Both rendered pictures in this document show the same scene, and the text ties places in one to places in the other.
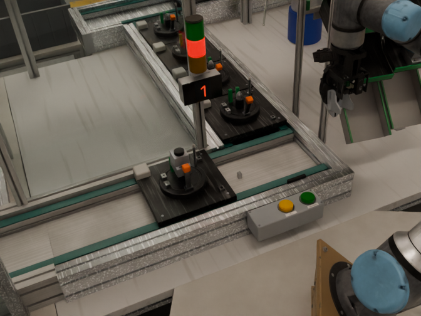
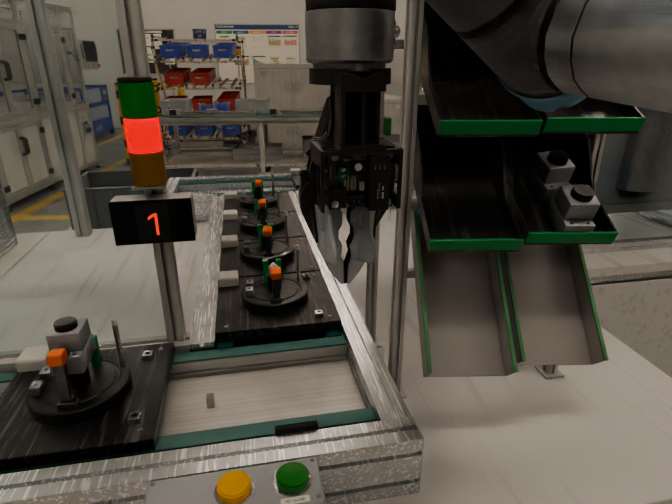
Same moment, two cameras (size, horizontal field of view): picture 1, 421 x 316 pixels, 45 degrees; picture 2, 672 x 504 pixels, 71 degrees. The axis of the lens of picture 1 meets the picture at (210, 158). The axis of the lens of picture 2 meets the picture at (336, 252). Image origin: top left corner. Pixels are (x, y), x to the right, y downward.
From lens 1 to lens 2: 0.91 m
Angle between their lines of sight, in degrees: 19
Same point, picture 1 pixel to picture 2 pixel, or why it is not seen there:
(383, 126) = (504, 353)
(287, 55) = not seen: hidden behind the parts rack
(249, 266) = not seen: outside the picture
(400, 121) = (543, 352)
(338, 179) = (385, 448)
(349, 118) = (437, 326)
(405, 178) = (548, 475)
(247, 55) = not seen: hidden behind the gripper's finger
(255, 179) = (236, 414)
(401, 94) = (549, 302)
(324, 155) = (378, 391)
